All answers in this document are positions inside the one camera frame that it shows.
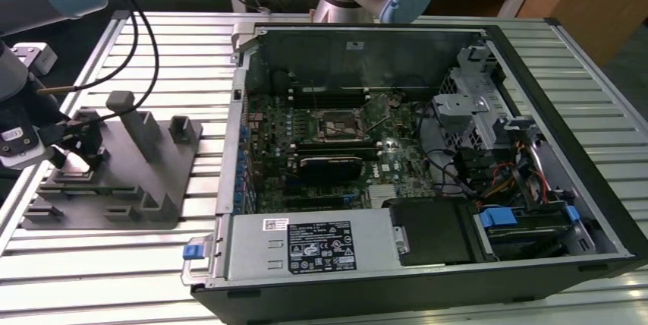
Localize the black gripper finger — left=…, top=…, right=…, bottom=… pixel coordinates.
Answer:
left=83, top=140, right=108, bottom=173
left=48, top=145, right=71, bottom=169

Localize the metal socket cover frame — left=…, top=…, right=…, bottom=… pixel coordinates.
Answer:
left=362, top=93, right=395, bottom=132

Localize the CPU socket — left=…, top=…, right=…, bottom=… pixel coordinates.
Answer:
left=314, top=108, right=368, bottom=142

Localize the grey parts rack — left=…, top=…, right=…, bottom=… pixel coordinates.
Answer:
left=19, top=90, right=204, bottom=231

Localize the silver power supply unit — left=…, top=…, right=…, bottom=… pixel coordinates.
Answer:
left=222, top=209, right=402, bottom=280

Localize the black graphics card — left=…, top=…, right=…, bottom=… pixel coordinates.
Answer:
left=296, top=156, right=364, bottom=180

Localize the RAM slot with white clips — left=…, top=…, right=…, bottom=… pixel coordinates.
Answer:
left=288, top=88, right=371, bottom=95
left=288, top=97, right=371, bottom=104

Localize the silver finned heatsink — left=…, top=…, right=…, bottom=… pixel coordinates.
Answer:
left=368, top=184, right=399, bottom=201

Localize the green motherboard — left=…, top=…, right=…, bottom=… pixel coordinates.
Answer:
left=242, top=91, right=442, bottom=214

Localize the black open PC case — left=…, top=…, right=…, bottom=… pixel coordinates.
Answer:
left=180, top=21, right=638, bottom=325

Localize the black plastic shroud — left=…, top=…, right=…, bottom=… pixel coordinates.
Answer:
left=387, top=197, right=480, bottom=267

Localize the grey metal drive cage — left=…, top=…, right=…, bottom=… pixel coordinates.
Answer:
left=432, top=46, right=512, bottom=151

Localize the hard disk in blue carrier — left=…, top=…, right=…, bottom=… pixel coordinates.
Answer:
left=478, top=205, right=582, bottom=260

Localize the white camera with black face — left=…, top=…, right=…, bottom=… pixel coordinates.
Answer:
left=0, top=123, right=52, bottom=169

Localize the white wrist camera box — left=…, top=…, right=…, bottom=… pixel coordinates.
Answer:
left=10, top=43, right=58, bottom=75

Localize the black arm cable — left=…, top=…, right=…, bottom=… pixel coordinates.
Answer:
left=60, top=0, right=163, bottom=128

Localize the coloured power wire bundle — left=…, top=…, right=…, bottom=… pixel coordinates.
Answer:
left=474, top=161, right=551, bottom=207

